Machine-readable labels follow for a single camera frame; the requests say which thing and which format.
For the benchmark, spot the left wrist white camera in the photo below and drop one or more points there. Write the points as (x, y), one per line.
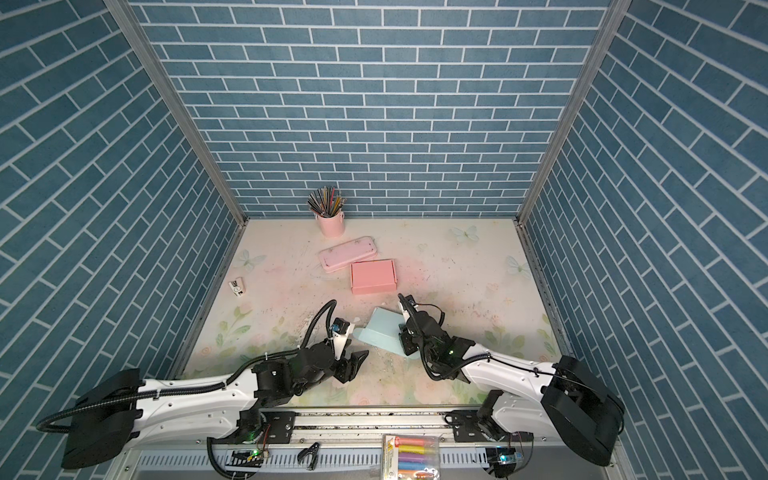
(341, 330)

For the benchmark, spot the pink paper box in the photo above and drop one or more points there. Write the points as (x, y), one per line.
(373, 277)

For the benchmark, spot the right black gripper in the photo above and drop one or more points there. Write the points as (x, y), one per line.
(404, 331)

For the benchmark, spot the black metal clip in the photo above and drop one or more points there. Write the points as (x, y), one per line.
(309, 456)

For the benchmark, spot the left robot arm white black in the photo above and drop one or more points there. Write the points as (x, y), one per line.
(126, 411)

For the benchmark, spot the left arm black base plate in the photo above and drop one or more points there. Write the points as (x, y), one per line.
(267, 427)

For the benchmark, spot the light blue paper box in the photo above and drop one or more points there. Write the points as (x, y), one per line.
(383, 331)

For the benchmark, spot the right small circuit board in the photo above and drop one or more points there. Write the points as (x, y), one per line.
(501, 462)

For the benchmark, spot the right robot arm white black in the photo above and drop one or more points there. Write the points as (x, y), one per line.
(564, 399)

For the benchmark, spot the pack of coloured markers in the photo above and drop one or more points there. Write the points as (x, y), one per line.
(410, 457)

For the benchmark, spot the small white pencil sharpener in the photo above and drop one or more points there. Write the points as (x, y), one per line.
(237, 286)

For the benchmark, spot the bundle of coloured pencils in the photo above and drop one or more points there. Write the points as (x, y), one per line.
(326, 202)

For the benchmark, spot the small circuit board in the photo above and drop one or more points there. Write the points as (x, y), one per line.
(501, 462)
(247, 458)

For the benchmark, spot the pink pencil cup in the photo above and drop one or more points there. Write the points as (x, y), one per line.
(331, 227)

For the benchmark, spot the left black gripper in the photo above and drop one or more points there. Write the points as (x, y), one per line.
(350, 368)

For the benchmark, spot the left small circuit board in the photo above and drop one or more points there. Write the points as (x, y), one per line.
(247, 458)

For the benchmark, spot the aluminium front rail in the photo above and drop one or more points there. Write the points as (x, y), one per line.
(335, 425)

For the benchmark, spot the pink pencil case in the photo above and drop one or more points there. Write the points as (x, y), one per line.
(343, 255)

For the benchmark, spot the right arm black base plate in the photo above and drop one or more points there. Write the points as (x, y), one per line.
(475, 425)

